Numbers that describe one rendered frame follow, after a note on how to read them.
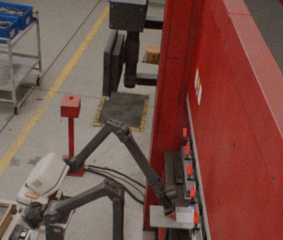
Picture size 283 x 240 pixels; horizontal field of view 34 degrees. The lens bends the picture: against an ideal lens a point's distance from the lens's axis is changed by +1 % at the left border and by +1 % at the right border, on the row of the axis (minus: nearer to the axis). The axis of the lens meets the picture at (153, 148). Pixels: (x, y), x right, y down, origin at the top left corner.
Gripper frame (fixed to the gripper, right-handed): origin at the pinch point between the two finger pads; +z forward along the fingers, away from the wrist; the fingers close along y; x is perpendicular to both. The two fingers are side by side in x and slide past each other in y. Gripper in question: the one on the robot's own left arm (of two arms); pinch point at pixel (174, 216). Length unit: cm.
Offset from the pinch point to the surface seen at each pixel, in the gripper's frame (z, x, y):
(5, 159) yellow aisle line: 7, 181, 177
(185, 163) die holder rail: 9, -8, 60
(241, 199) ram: -69, -52, -82
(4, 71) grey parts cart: -37, 190, 306
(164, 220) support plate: -1.7, 6.2, -2.4
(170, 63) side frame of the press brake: -54, -27, 86
